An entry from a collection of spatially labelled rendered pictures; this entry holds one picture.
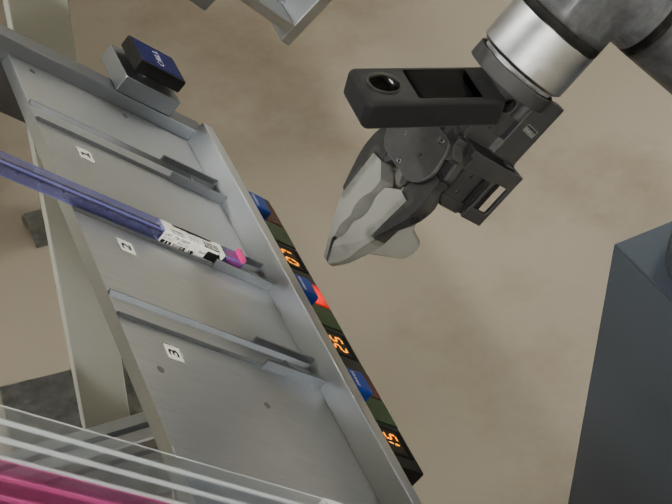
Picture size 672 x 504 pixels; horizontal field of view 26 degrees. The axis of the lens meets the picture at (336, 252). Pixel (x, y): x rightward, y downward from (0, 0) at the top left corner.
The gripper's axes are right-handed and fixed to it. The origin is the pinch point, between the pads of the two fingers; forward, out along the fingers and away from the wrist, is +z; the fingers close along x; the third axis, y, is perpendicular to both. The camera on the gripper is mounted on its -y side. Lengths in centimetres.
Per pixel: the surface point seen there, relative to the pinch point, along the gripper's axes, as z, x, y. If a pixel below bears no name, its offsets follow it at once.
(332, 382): 3.9, -12.8, -3.4
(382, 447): 2.9, -20.2, -3.4
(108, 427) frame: 41, 24, 17
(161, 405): 5.1, -20.2, -21.8
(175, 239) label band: 4.4, -0.7, -13.4
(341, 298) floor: 35, 62, 70
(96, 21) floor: 45, 146, 59
